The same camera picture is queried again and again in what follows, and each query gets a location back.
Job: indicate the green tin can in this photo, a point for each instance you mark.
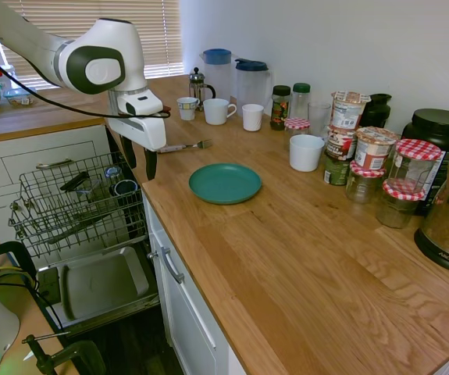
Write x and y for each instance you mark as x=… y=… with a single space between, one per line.
x=335 y=172

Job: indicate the window blinds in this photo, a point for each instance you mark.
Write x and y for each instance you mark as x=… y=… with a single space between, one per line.
x=157 y=35

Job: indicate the black jug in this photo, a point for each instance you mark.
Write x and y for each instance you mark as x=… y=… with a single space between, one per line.
x=378 y=111

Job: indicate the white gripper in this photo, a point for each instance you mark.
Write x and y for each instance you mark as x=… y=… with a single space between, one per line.
x=146 y=131

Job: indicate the dark spice jar black lid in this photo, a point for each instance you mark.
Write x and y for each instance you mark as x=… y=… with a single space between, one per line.
x=280 y=109

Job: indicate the plain white cup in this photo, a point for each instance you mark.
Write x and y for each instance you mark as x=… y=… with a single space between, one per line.
x=252 y=118

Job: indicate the oatmeal cup with red label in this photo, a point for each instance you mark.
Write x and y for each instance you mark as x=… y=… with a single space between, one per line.
x=340 y=143

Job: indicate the pitcher with light blue lid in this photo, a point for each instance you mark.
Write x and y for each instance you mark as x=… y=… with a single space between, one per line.
x=217 y=70

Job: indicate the glass French press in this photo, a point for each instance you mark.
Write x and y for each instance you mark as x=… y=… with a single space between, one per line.
x=197 y=91

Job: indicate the small jar red gingham lid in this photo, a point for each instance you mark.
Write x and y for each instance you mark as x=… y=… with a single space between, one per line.
x=297 y=124

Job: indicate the wide white cup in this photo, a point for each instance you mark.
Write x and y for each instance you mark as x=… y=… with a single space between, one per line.
x=306 y=154

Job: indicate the oatmeal cup with white label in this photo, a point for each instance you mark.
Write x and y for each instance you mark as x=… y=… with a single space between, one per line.
x=348 y=111

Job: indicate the open built-in dishwasher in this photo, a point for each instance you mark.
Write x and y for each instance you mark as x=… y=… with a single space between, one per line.
x=103 y=308

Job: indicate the clear jar green lid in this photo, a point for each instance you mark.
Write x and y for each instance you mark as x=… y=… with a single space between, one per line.
x=301 y=97

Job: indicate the black C-clamp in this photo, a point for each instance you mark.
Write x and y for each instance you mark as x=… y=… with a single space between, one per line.
x=79 y=353
x=17 y=250

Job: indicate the black flat square lid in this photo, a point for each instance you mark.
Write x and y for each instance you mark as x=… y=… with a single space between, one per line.
x=73 y=181

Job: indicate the oatmeal cup with foil lid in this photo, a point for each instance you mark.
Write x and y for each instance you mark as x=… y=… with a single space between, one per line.
x=374 y=150

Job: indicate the black protein powder tub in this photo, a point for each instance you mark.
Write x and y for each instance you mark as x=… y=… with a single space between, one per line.
x=440 y=131

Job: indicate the round metal cabinet knob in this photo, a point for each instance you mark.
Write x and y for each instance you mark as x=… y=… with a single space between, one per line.
x=152 y=256

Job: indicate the green plate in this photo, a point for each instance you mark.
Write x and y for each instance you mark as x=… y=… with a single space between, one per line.
x=225 y=183

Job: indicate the clear drinking glass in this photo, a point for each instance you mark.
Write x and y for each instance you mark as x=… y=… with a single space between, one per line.
x=319 y=117

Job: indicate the glass jar red gingham lid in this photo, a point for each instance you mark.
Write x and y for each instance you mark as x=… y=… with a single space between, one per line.
x=362 y=183
x=415 y=164
x=398 y=209

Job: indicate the pitcher with dark blue lid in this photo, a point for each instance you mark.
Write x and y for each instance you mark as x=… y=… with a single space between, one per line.
x=252 y=88

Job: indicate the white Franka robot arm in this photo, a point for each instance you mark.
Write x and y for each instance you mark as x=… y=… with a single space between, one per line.
x=103 y=43

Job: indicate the dark blue mug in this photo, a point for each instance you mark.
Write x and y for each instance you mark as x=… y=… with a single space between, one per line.
x=124 y=187

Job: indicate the small patterned white cup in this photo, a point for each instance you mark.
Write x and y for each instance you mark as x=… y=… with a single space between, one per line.
x=187 y=109

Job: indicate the stainless steel electric kettle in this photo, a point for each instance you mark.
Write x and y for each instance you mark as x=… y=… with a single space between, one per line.
x=448 y=218

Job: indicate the small food container blue lid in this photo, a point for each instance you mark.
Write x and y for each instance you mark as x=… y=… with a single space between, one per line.
x=19 y=97

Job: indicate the clear glass jar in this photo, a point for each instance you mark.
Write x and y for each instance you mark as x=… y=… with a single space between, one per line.
x=112 y=172

